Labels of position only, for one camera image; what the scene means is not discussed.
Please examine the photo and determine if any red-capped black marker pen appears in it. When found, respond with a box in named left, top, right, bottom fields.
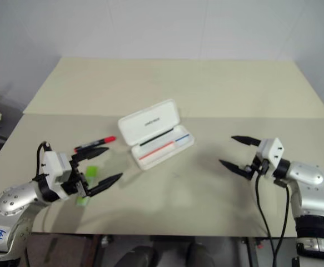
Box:
left=73, top=135, right=118, bottom=153

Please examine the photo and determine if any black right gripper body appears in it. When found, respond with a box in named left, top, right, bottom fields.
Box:
left=244, top=155, right=270, bottom=181

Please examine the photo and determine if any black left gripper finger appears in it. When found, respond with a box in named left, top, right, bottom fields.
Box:
left=87, top=172, right=124, bottom=198
left=74, top=147, right=109, bottom=165

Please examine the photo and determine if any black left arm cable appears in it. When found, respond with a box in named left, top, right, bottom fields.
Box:
left=36, top=141, right=52, bottom=182

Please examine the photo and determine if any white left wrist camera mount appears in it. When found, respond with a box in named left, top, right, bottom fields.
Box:
left=42, top=151, right=73, bottom=200

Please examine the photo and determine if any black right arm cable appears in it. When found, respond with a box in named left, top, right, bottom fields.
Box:
left=254, top=165, right=292, bottom=267

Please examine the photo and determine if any white open pencil case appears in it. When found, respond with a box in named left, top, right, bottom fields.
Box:
left=117, top=98, right=195, bottom=171

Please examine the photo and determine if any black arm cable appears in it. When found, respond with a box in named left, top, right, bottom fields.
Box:
left=36, top=141, right=52, bottom=182
left=254, top=165, right=292, bottom=267

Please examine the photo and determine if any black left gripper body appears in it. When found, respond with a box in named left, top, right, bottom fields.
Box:
left=61, top=154, right=92, bottom=198

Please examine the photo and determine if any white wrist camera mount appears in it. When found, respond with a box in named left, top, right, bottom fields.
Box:
left=254, top=136, right=286, bottom=179
left=42, top=151, right=73, bottom=200

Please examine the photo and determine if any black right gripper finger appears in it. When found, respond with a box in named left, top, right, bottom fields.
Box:
left=231, top=135, right=261, bottom=147
left=218, top=159, right=253, bottom=181

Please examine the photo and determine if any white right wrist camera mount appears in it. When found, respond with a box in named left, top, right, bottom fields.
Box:
left=254, top=136, right=286, bottom=179

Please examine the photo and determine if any transparent green ruler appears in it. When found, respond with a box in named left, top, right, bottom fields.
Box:
left=76, top=165, right=100, bottom=207

